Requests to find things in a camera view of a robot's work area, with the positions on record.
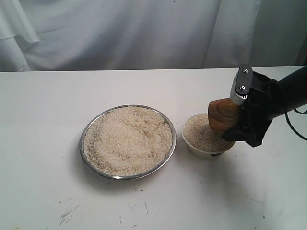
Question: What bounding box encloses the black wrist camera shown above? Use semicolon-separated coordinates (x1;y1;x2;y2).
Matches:
229;64;276;106

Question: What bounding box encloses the black camera cable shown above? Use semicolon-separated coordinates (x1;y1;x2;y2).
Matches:
263;79;307;141

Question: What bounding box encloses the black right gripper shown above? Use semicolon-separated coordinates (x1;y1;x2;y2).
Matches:
222;88;272;147

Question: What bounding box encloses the metal plate of rice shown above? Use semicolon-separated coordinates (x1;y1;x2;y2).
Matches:
79;105;177;180

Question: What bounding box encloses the small white rice bowl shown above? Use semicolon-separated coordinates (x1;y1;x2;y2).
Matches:
181;113;235;158

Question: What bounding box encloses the white backdrop curtain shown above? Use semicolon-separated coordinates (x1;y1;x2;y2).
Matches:
0;0;307;71

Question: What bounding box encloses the brown wooden cup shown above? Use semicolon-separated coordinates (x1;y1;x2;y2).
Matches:
208;98;240;132

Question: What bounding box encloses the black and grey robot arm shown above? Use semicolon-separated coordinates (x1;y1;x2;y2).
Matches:
222;65;307;147

